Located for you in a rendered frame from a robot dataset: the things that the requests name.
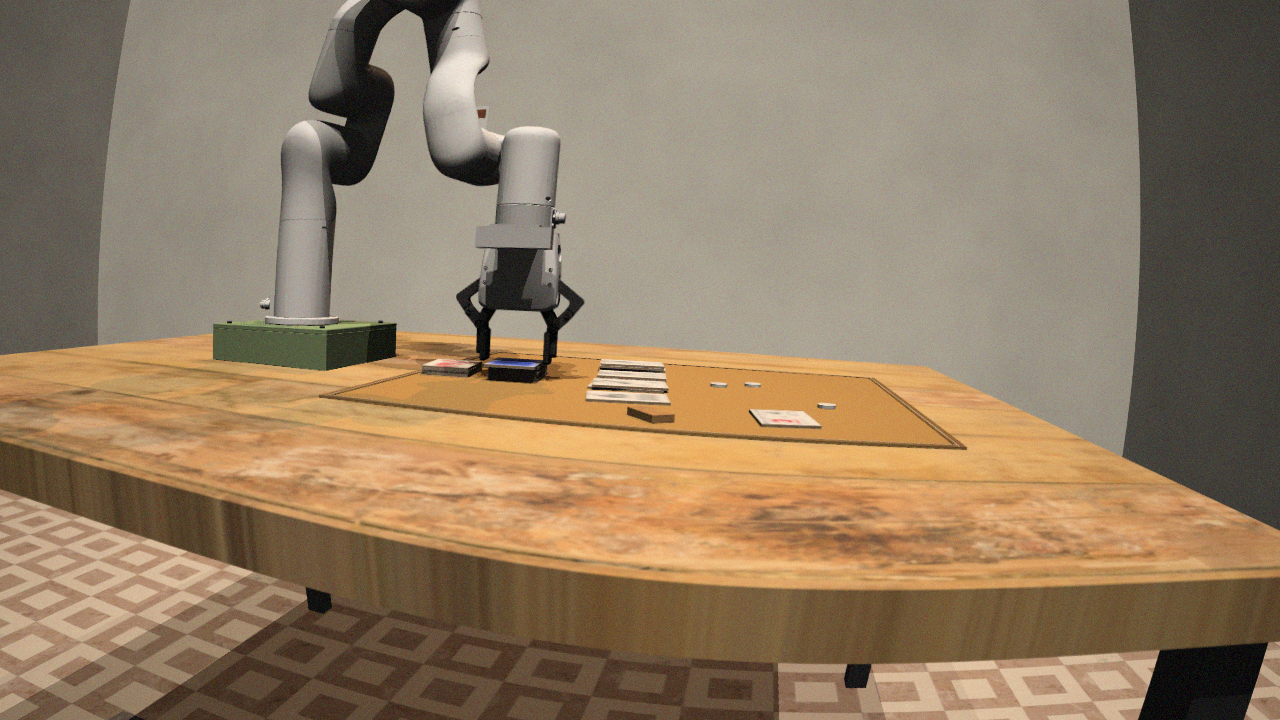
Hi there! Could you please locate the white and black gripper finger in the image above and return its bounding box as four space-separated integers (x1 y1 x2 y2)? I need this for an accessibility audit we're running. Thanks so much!
541 279 584 365
456 278 497 361

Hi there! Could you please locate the brown square mat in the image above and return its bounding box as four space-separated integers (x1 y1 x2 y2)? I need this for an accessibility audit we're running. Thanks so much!
319 354 966 450

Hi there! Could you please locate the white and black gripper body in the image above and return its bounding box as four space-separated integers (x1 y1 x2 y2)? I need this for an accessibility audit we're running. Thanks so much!
477 233 561 313

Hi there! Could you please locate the white rules card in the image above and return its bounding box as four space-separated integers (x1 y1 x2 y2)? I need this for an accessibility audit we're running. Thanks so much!
749 409 822 429

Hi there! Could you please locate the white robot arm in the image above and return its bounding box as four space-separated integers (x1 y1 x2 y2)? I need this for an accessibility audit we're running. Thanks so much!
260 0 566 325

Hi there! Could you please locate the tan flat mat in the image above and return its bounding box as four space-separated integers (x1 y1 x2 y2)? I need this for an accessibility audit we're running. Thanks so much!
319 363 966 448

